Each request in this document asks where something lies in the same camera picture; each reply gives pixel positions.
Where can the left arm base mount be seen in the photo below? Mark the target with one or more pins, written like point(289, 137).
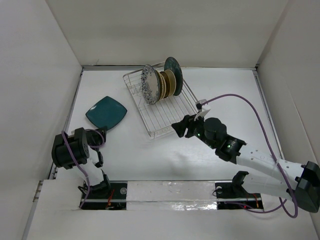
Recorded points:
point(114, 200)

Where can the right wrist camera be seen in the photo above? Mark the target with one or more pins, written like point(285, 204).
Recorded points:
point(203, 108)

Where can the blue floral white plate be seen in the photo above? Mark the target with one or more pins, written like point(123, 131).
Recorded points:
point(150, 84)

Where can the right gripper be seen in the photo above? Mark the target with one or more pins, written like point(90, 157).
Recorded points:
point(180, 126)

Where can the yellow plate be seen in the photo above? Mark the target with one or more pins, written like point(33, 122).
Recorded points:
point(160, 85)

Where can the plain cream plate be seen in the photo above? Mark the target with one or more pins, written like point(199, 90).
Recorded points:
point(172, 83)

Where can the cream plate with characters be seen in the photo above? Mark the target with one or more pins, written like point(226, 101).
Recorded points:
point(164, 87)

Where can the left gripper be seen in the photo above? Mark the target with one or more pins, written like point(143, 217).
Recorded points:
point(98, 134)

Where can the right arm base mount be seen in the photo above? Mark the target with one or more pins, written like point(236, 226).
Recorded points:
point(230, 195)

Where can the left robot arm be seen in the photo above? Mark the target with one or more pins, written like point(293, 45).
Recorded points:
point(80, 153)

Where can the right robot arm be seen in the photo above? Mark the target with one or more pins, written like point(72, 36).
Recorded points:
point(278, 177)

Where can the round teal plate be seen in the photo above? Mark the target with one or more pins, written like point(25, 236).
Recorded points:
point(172, 64)

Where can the wire dish rack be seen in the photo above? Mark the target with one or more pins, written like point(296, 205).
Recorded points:
point(158, 118)

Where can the square teal plate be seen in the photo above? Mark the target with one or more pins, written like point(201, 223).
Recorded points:
point(107, 112)

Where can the brown gold patterned plate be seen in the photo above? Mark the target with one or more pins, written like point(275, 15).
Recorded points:
point(166, 77)

